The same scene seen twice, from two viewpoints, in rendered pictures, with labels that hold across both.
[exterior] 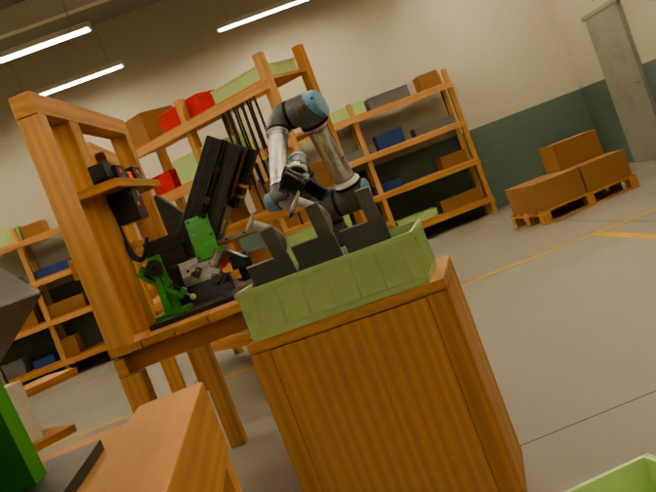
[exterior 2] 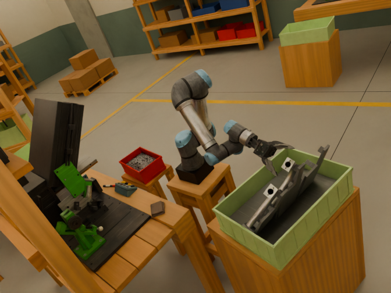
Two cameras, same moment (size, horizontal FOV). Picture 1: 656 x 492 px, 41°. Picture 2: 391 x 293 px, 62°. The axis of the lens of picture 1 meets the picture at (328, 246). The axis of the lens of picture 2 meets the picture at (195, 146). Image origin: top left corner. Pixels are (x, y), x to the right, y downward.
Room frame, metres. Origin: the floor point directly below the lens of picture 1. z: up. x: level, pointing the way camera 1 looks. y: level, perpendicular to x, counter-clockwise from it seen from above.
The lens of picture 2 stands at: (2.19, 1.05, 2.11)
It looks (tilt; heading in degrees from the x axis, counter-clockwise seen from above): 30 degrees down; 320
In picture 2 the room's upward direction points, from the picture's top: 21 degrees counter-clockwise
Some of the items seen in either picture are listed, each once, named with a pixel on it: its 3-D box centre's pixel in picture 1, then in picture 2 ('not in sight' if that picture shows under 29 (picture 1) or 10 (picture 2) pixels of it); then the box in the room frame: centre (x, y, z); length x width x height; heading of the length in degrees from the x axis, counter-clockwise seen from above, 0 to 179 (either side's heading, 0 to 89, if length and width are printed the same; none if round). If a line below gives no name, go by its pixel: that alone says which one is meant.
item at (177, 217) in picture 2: not in sight; (114, 193); (4.14, 0.31, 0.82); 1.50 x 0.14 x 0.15; 178
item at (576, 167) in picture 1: (564, 176); (85, 71); (9.71, -2.76, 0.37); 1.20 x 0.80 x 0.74; 102
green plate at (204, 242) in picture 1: (203, 236); (69, 178); (4.08, 0.53, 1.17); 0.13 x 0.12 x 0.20; 178
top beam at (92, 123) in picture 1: (79, 120); not in sight; (4.16, 0.89, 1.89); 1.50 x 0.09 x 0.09; 178
